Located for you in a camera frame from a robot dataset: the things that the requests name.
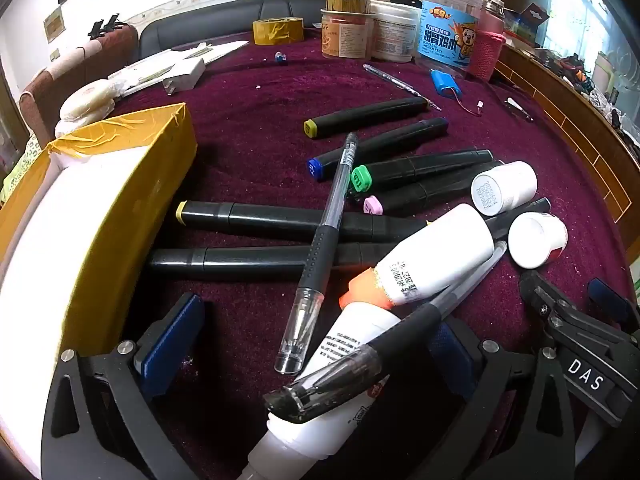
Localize clear gel pen black grip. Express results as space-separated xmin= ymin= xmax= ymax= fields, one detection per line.
xmin=274 ymin=132 xmax=360 ymax=375
xmin=263 ymin=240 xmax=508 ymax=423

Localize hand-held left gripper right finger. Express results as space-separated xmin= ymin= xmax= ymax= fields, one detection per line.
xmin=427 ymin=320 xmax=583 ymax=480

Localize small white bottle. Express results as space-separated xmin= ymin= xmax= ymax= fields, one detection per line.
xmin=470 ymin=161 xmax=538 ymax=217

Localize yellow capped black marker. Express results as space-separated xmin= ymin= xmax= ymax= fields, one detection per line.
xmin=175 ymin=200 xmax=431 ymax=243

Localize silver pen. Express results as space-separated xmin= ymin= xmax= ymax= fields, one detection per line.
xmin=362 ymin=63 xmax=443 ymax=111

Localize black leather sofa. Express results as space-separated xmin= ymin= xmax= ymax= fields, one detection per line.
xmin=139 ymin=0 xmax=328 ymax=61

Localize olive capped black marker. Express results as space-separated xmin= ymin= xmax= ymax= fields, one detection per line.
xmin=303 ymin=97 xmax=430 ymax=139

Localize window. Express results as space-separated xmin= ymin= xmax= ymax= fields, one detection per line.
xmin=545 ymin=0 xmax=640 ymax=66

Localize white glue bottle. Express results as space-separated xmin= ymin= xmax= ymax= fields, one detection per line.
xmin=240 ymin=300 xmax=401 ymax=480

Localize white papers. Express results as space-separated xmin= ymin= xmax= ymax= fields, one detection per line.
xmin=107 ymin=40 xmax=250 ymax=96

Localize clutter pile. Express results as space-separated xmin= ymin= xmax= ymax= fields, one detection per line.
xmin=505 ymin=2 xmax=640 ymax=126

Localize clear jar blue label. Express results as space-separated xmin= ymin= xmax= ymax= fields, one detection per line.
xmin=416 ymin=0 xmax=482 ymax=77

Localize white plastic tub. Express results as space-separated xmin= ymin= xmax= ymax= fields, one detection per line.
xmin=370 ymin=0 xmax=422 ymax=63

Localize green capped black marker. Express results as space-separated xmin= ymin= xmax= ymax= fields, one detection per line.
xmin=350 ymin=146 xmax=495 ymax=192

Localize metal nail clipper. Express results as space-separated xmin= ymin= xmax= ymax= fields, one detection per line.
xmin=504 ymin=97 xmax=534 ymax=122

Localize white tube orange cap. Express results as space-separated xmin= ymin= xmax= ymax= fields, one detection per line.
xmin=339 ymin=203 xmax=496 ymax=311

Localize pink capped black marker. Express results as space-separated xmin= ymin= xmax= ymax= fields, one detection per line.
xmin=362 ymin=160 xmax=506 ymax=216

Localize plain black marker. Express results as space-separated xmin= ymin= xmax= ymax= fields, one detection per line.
xmin=146 ymin=241 xmax=401 ymax=283

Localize black clips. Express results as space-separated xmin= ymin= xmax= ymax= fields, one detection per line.
xmin=87 ymin=11 xmax=126 ymax=41

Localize amber plastic jar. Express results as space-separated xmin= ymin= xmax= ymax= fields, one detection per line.
xmin=320 ymin=7 xmax=375 ymax=61

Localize yellow box white inside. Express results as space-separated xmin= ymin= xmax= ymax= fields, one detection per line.
xmin=0 ymin=102 xmax=198 ymax=478

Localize white charger plug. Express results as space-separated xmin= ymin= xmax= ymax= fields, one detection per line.
xmin=161 ymin=57 xmax=207 ymax=96

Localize brown armchair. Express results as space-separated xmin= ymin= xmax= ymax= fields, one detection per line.
xmin=19 ymin=22 xmax=140 ymax=146

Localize blue battery pack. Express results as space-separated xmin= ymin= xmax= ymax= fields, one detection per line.
xmin=430 ymin=69 xmax=485 ymax=111

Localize white bottle red band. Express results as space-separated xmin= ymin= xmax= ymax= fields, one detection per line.
xmin=507 ymin=211 xmax=569 ymax=269

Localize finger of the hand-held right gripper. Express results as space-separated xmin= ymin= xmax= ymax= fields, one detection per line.
xmin=586 ymin=277 xmax=640 ymax=333
xmin=519 ymin=270 xmax=576 ymax=341

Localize wooden partition cabinet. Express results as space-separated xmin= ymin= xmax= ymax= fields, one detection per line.
xmin=492 ymin=42 xmax=640 ymax=226

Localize pink bottle knit sleeve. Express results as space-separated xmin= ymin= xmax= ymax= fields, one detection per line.
xmin=467 ymin=0 xmax=507 ymax=83

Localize blue capped black marker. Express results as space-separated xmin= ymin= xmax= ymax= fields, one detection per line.
xmin=306 ymin=117 xmax=449 ymax=182

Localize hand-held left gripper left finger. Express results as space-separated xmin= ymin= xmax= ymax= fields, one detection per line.
xmin=40 ymin=292 xmax=206 ymax=480

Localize yellow tape roll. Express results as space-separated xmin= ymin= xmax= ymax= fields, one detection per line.
xmin=251 ymin=16 xmax=305 ymax=46

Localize green patterned blanket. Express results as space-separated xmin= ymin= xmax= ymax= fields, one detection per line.
xmin=0 ymin=130 xmax=51 ymax=206

